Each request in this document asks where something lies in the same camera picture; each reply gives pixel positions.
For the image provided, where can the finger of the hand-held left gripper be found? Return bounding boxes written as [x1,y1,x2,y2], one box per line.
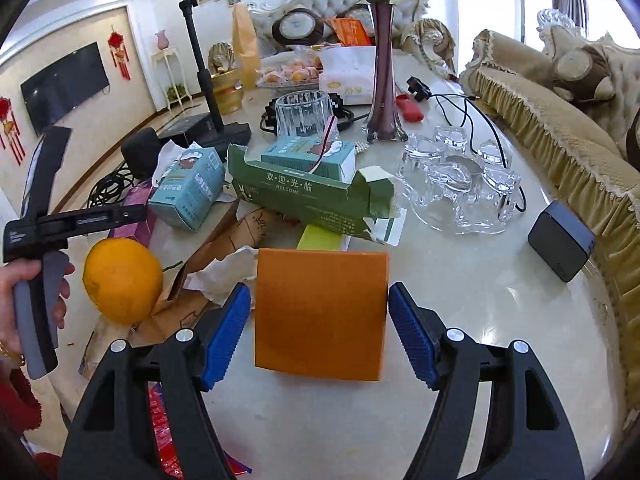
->
[67,206,149,237]

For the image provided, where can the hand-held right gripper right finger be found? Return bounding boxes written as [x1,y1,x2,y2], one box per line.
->
[388,281,586,480]

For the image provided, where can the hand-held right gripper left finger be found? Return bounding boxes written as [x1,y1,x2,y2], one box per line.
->
[59,282,252,480]

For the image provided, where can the brown paper envelope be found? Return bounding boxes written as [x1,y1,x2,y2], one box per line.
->
[80,200,301,381]

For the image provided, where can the orange cardboard box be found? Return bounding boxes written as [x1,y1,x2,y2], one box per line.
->
[254,247,390,382]

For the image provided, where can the red printed plastic bag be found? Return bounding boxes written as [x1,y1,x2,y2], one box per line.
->
[145,382,251,480]

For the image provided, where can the person's left hand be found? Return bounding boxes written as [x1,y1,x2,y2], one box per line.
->
[0,259,76,361]

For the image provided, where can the purple box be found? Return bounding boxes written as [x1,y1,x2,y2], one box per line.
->
[107,185,156,248]

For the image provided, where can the orange fruit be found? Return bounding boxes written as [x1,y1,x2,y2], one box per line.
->
[82,238,165,323]

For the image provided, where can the crumpled white tissue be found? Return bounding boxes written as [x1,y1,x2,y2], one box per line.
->
[182,246,261,307]
[150,140,206,186]

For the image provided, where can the black round pouch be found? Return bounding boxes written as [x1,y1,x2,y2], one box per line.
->
[120,128,163,178]

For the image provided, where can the teal bear print carton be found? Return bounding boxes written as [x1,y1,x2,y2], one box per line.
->
[261,136,357,185]
[148,146,226,231]

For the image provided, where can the black flat box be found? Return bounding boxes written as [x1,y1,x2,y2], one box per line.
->
[157,112,211,141]

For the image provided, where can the clear glass tray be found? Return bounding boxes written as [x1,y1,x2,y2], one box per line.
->
[397,180,516,236]

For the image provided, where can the yellow green box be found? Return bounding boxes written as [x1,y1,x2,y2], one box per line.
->
[296,224,353,252]

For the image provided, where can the green cardboard box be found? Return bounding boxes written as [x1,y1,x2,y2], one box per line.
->
[227,144,408,247]

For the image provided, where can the set of clear glass cups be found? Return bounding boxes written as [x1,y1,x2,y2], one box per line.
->
[397,125,522,221]

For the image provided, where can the white side table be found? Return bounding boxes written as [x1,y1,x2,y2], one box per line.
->
[152,46,193,111]

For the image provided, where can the person's red clothing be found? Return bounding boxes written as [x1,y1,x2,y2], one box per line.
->
[0,367,61,480]

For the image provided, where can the black charger cube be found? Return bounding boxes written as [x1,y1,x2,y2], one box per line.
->
[527,201,597,283]

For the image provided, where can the black phone stand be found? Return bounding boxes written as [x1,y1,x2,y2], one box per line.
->
[150,0,253,148]

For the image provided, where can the clear ribbed glass vase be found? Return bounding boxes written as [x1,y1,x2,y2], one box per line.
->
[275,90,342,140]

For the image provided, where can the standing brown paper bag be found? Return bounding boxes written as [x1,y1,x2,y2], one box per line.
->
[231,2,262,91]

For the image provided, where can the plate of wrapped fruit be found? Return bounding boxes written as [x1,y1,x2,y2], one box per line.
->
[256,57,321,90]

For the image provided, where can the beige fringed sofa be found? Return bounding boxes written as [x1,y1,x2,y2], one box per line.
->
[457,7,640,441]

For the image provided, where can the purple glass vase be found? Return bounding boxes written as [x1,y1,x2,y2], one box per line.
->
[364,2,408,142]

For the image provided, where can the white tissue box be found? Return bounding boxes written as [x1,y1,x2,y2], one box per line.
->
[317,46,377,106]

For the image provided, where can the orange red package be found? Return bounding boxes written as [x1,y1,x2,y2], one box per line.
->
[325,16,375,47]

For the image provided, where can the white ornate tufted sofa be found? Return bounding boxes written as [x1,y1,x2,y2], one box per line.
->
[247,0,458,76]

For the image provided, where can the coil of black cables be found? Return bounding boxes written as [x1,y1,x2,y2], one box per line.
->
[87,160,151,211]

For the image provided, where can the red knot wall decoration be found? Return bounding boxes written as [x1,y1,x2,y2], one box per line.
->
[107,30,132,82]
[0,97,27,166]

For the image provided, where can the gold bracelet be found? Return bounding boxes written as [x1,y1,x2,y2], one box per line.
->
[0,342,26,367]

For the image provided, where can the wall television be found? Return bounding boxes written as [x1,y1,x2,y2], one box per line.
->
[20,41,111,137]

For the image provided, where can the black power cable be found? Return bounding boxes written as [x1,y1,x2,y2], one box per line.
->
[406,76,528,213]

